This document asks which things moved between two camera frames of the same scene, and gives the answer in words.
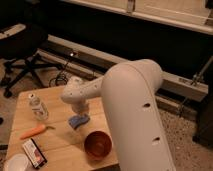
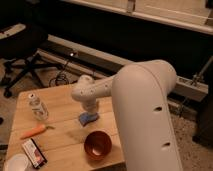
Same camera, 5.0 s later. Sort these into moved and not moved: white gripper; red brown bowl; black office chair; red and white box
Moved: white gripper
Not moved: black office chair; red brown bowl; red and white box
